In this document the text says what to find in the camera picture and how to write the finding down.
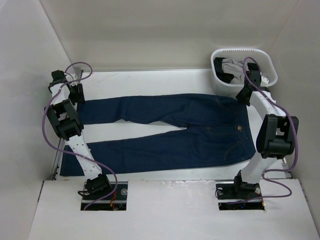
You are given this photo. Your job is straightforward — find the dark blue denim trousers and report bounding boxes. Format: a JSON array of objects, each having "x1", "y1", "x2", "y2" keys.
[{"x1": 59, "y1": 93, "x2": 257, "y2": 177}]

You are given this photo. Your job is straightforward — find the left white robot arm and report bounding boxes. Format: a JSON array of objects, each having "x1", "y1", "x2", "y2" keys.
[{"x1": 44, "y1": 70, "x2": 112, "y2": 200}]

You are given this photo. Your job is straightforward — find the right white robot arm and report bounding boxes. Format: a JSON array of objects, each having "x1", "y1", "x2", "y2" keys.
[{"x1": 231, "y1": 63, "x2": 299, "y2": 198}]

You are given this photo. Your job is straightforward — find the grey garment in basket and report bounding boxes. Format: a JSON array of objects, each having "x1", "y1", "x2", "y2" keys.
[{"x1": 219, "y1": 58, "x2": 254, "y2": 85}]

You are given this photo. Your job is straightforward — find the white plastic laundry basket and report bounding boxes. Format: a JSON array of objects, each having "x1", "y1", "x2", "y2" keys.
[{"x1": 210, "y1": 48, "x2": 279, "y2": 98}]

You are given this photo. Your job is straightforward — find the black garment in basket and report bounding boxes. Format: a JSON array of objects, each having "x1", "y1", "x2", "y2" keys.
[{"x1": 213, "y1": 57, "x2": 259, "y2": 85}]

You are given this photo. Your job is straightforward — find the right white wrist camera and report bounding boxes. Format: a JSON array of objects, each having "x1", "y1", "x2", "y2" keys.
[{"x1": 260, "y1": 76, "x2": 270, "y2": 88}]

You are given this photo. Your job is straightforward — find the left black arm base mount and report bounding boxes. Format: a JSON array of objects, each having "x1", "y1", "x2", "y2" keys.
[{"x1": 77, "y1": 174, "x2": 129, "y2": 212}]

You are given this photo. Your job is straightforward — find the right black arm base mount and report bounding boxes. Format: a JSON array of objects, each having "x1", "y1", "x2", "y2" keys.
[{"x1": 214, "y1": 175, "x2": 265, "y2": 211}]

